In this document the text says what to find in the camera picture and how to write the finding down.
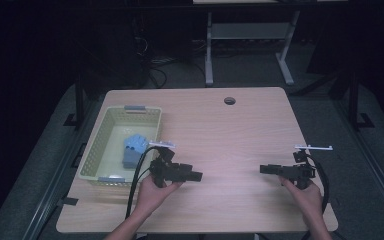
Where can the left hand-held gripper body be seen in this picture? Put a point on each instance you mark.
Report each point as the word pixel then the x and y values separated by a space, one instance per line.
pixel 165 170

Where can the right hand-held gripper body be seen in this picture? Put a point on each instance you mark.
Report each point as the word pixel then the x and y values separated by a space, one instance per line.
pixel 300 171

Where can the blue dotted knit glove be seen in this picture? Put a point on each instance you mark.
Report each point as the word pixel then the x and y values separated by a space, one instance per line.
pixel 136 141

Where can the pale yellow plastic basket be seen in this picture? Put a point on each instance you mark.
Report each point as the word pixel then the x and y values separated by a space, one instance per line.
pixel 113 146

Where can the person's right hand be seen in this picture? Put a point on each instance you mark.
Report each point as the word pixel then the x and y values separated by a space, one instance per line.
pixel 306 198

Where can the person's left hand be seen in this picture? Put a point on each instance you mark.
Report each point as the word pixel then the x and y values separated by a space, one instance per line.
pixel 153 196

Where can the black metal stand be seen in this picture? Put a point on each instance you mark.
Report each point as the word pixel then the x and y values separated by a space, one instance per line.
pixel 355 100
pixel 79 100

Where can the black table edge clip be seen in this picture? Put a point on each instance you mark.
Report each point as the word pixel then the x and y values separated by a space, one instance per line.
pixel 67 201

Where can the metal floor rail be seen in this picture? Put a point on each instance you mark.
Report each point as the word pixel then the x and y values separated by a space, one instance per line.
pixel 51 186
pixel 373 166

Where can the white metal desk frame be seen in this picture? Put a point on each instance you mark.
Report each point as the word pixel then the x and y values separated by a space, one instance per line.
pixel 246 30

